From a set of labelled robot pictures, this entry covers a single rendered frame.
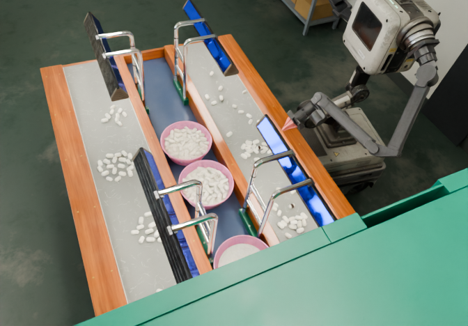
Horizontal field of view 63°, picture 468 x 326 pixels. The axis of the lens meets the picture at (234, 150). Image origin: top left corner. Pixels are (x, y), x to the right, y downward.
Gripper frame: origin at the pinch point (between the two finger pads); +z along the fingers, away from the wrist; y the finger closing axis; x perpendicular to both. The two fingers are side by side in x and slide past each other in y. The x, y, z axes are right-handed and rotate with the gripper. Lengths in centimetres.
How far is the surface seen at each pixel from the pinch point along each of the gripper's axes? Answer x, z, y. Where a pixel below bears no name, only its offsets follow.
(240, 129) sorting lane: -2.3, 19.4, -15.6
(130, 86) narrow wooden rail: -35, 54, -65
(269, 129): -32.6, 0.7, 15.0
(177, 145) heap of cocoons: -26, 47, -17
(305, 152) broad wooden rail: 11.9, -0.8, 12.7
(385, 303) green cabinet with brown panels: -111, -13, 99
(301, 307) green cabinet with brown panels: -119, -4, 95
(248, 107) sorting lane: 5.5, 10.1, -29.5
